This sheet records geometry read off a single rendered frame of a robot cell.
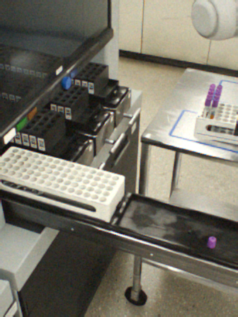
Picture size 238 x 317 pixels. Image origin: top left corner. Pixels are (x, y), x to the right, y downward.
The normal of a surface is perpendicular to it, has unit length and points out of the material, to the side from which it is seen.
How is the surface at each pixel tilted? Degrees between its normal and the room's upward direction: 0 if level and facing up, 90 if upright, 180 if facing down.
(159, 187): 0
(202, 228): 0
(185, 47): 90
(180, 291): 0
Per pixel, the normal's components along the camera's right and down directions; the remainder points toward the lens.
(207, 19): -0.87, 0.36
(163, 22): -0.36, 0.59
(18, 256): 0.01, -0.77
